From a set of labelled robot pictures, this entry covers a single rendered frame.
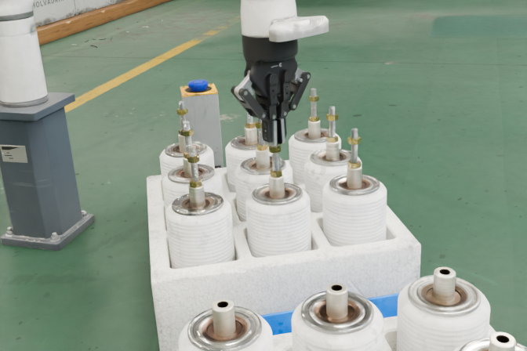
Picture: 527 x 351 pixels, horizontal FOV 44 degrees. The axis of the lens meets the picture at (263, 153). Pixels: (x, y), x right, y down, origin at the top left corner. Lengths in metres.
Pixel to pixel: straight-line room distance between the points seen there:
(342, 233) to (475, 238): 0.48
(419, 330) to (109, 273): 0.75
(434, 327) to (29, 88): 0.95
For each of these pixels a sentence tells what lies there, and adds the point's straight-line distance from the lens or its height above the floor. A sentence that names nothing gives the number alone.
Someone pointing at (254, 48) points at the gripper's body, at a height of 0.48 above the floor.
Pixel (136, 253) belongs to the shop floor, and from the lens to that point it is 1.38.
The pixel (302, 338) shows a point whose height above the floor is 0.24.
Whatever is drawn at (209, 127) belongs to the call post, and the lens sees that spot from 1.32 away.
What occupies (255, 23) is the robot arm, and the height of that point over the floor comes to 0.51.
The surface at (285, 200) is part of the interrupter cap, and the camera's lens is 0.95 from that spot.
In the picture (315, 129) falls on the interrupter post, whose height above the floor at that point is 0.27.
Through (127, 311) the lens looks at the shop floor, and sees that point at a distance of 1.21.
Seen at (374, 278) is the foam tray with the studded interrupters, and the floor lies 0.13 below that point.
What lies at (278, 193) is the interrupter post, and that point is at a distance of 0.96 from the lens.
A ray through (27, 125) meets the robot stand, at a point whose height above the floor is 0.27.
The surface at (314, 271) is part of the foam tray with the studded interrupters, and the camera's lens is 0.96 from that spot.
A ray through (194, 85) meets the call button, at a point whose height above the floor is 0.33.
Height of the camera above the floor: 0.65
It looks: 21 degrees down
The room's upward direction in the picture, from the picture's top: 3 degrees counter-clockwise
